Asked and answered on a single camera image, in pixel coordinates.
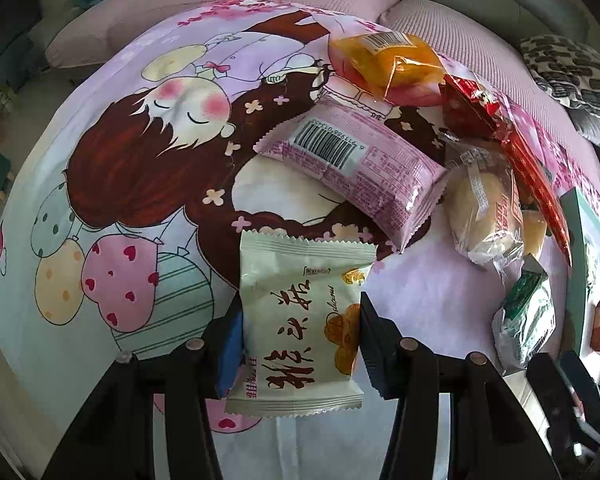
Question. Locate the clear bread packet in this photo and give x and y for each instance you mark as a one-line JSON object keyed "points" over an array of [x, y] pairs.
{"points": [[480, 210]]}

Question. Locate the green snack packet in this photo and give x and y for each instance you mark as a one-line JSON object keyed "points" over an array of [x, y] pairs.
{"points": [[522, 320]]}

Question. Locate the printed blanket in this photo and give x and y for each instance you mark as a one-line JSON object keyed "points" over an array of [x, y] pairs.
{"points": [[130, 160]]}

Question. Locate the orange snack packet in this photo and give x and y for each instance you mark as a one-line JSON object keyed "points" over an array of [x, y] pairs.
{"points": [[380, 60]]}

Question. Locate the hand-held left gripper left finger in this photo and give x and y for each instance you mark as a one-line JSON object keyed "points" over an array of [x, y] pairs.
{"points": [[230, 360]]}

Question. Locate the red white drink carton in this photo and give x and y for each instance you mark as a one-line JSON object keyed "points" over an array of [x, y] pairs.
{"points": [[467, 105]]}

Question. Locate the pink snack packet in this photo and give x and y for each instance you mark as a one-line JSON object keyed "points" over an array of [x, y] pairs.
{"points": [[360, 165]]}

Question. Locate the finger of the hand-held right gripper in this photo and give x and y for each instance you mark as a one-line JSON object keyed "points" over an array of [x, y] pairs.
{"points": [[542, 377]]}

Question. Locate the cream snack packet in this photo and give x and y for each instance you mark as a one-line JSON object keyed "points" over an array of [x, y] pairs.
{"points": [[290, 310]]}

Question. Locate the black white patterned pillow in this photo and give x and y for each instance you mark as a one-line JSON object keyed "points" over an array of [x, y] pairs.
{"points": [[570, 65]]}

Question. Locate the teal-edged cardboard box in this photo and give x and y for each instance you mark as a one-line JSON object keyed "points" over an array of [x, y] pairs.
{"points": [[580, 240]]}

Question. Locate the yellow jelly cup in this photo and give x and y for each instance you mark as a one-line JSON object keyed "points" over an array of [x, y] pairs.
{"points": [[534, 235]]}

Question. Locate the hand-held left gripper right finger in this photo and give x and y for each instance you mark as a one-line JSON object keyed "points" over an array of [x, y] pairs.
{"points": [[375, 360]]}

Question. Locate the red gold snack packet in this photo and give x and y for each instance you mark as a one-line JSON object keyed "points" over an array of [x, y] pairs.
{"points": [[540, 185]]}

